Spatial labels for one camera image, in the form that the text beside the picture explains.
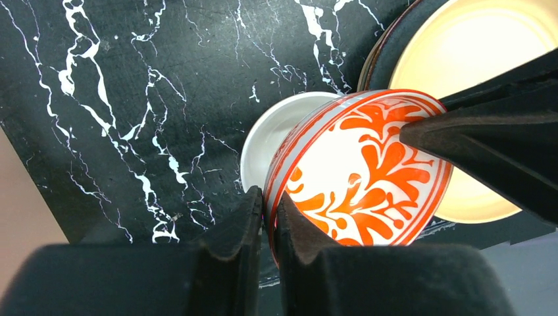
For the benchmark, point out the yellow plate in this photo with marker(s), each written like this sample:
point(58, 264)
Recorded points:
point(493, 65)

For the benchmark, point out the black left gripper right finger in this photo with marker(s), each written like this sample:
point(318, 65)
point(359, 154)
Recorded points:
point(320, 277)

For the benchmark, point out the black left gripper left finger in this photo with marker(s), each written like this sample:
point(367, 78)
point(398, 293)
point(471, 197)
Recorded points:
point(216, 274)

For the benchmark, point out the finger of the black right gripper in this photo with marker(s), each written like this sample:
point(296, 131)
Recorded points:
point(502, 132)

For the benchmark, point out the orange patterned bowl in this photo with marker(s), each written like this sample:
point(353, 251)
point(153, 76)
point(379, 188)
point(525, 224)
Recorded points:
point(347, 171)

